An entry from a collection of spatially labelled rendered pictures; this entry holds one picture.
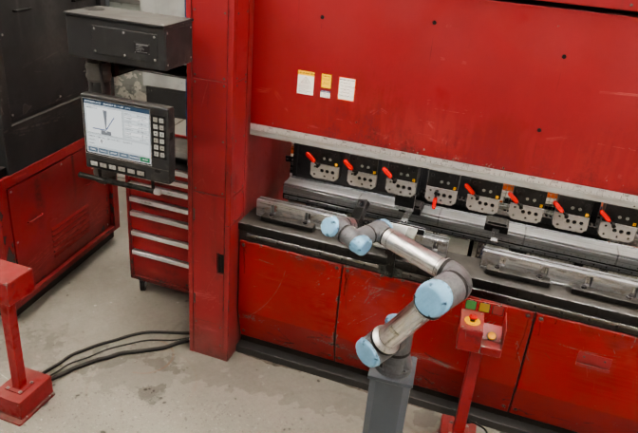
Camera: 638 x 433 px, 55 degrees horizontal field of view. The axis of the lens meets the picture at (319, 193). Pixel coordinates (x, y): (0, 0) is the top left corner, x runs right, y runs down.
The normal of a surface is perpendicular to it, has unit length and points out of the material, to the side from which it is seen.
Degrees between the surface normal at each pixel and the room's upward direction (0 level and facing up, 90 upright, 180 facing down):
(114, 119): 90
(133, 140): 90
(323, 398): 0
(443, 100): 90
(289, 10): 90
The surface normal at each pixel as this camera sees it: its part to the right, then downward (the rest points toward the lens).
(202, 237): -0.33, 0.37
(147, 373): 0.07, -0.91
